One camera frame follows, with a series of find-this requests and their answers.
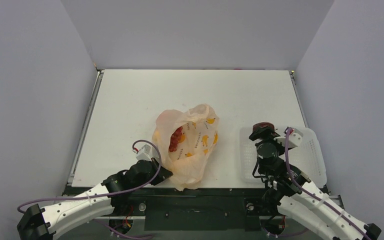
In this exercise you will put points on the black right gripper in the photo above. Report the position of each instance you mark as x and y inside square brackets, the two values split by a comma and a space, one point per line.
[261, 133]

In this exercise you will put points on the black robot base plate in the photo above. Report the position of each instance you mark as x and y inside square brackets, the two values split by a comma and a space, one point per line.
[202, 209]

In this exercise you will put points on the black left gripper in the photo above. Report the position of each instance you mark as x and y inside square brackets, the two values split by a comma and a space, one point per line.
[163, 174]

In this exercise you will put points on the white perforated plastic tray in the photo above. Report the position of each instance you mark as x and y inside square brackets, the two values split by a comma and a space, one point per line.
[307, 156]

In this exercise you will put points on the orange translucent plastic bag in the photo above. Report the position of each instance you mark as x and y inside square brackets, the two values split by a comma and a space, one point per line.
[200, 131]

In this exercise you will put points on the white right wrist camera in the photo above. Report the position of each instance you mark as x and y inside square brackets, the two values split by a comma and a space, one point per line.
[292, 138]

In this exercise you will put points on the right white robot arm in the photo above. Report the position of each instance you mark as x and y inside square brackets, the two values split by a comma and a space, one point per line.
[290, 192]

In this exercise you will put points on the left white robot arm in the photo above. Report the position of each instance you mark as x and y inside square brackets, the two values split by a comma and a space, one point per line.
[52, 221]

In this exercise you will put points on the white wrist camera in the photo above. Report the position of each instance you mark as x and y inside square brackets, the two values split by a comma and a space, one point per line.
[145, 153]
[292, 138]

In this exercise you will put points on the dark red fake fruit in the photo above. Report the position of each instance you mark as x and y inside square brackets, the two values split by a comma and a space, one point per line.
[263, 125]

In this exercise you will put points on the red fake grape bunch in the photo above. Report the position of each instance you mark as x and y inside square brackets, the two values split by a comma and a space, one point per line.
[176, 138]

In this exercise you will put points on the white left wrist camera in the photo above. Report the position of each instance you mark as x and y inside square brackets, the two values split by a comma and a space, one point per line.
[145, 153]

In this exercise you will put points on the yellow fake fruit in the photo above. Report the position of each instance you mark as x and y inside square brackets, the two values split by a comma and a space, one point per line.
[157, 135]

